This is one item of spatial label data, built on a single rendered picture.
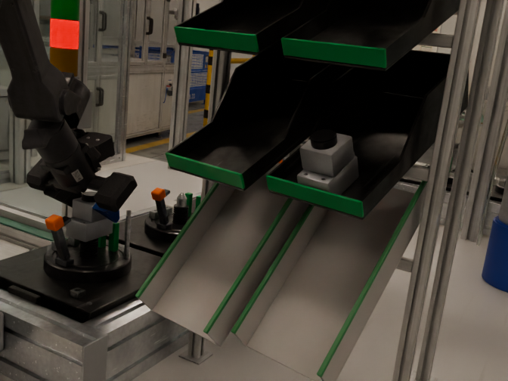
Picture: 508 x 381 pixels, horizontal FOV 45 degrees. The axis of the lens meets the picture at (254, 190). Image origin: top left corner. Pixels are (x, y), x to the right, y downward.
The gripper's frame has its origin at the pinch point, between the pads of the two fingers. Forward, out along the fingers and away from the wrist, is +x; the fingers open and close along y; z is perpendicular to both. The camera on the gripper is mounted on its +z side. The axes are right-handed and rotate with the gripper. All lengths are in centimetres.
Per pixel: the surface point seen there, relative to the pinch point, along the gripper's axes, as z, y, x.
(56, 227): -8.1, -0.9, -3.6
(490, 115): 93, -44, 53
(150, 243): 5.4, -0.5, 17.9
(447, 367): 8, -55, 34
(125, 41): 93, 81, 44
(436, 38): 21, -50, -23
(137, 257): -0.1, -3.2, 13.7
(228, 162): 3.7, -27.7, -13.3
